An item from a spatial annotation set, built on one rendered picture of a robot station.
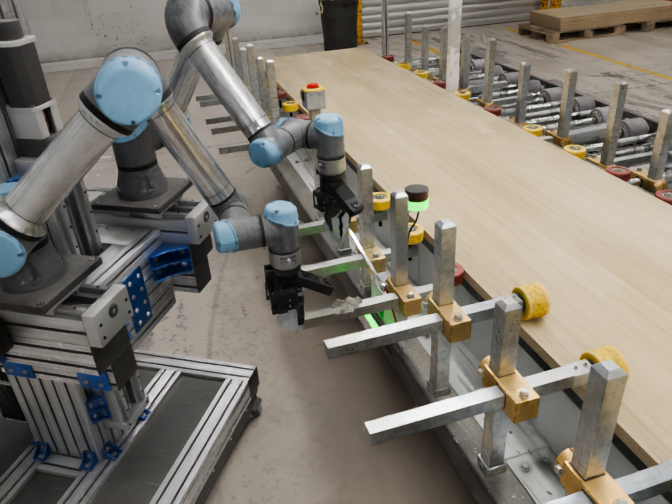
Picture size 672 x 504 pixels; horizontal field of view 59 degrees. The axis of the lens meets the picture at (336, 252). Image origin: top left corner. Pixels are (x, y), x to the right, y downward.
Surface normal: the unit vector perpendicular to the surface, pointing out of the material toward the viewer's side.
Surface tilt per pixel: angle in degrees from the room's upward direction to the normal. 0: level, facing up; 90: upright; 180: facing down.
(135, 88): 85
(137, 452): 0
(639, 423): 0
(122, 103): 85
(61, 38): 90
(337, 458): 0
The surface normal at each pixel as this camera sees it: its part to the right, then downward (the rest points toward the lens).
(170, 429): -0.06, -0.87
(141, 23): 0.26, 0.47
